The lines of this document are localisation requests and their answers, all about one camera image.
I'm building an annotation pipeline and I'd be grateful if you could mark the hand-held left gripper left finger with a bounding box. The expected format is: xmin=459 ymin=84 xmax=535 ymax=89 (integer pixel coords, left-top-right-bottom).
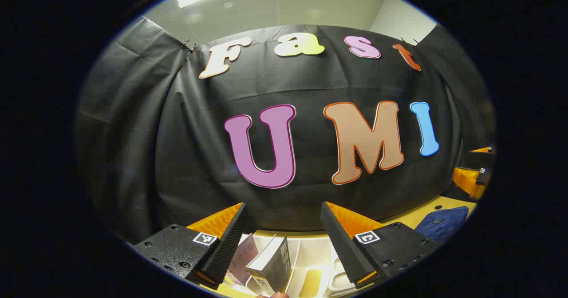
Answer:
xmin=133 ymin=203 xmax=248 ymax=290

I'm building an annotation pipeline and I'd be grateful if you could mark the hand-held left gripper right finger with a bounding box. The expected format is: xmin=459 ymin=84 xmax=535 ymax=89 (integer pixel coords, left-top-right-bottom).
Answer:
xmin=320 ymin=201 xmax=440 ymax=289

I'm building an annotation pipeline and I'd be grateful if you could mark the pink cover book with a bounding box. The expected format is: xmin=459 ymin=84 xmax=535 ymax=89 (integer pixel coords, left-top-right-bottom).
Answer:
xmin=228 ymin=233 xmax=259 ymax=286

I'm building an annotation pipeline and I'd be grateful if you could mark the white plastic bookshelf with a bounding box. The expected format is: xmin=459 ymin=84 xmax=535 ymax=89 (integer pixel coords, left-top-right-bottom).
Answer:
xmin=222 ymin=232 xmax=358 ymax=298

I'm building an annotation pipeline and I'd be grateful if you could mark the blue schoolbag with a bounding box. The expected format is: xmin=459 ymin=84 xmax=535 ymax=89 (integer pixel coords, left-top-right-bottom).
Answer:
xmin=415 ymin=206 xmax=470 ymax=244

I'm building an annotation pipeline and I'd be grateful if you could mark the grey portrait cover book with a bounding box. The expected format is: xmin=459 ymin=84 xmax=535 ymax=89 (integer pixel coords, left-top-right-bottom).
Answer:
xmin=245 ymin=235 xmax=292 ymax=293

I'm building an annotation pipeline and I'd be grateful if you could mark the black backdrop cloth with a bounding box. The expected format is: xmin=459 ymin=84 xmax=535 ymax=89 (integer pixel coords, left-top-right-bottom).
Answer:
xmin=75 ymin=17 xmax=495 ymax=245

